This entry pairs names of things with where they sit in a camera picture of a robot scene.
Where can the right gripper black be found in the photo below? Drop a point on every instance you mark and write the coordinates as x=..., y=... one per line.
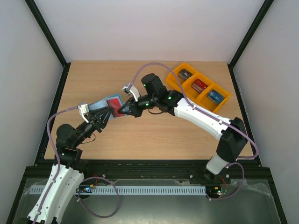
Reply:
x=134, y=106

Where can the black card stack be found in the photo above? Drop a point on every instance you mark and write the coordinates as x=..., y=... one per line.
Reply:
x=184, y=74

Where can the blue card stack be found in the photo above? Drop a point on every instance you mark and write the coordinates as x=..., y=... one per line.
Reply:
x=215, y=96

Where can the black aluminium frame rail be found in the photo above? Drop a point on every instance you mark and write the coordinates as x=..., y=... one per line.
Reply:
x=176, y=170

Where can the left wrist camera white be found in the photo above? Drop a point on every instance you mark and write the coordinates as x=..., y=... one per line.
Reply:
x=83, y=111

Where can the light blue cable duct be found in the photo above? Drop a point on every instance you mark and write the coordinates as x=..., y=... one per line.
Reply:
x=147, y=190

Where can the yellow three-compartment bin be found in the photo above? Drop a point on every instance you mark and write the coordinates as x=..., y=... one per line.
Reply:
x=174, y=81

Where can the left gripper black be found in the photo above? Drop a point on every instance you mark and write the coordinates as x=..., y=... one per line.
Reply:
x=98, y=122

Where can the red card stack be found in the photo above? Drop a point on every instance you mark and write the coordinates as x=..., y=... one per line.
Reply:
x=199, y=86

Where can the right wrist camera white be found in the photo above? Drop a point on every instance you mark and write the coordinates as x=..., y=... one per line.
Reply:
x=130, y=89

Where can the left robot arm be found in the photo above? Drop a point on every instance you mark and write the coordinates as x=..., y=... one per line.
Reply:
x=68, y=169

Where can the blue leather card holder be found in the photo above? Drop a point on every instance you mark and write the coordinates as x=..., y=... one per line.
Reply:
x=103, y=102

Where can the red credit card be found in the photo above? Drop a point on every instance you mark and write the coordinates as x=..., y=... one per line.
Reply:
x=115, y=104

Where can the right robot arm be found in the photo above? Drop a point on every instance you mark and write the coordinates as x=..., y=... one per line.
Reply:
x=230, y=133

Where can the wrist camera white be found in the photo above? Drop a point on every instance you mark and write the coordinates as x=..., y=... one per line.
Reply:
x=83, y=111
x=130, y=89

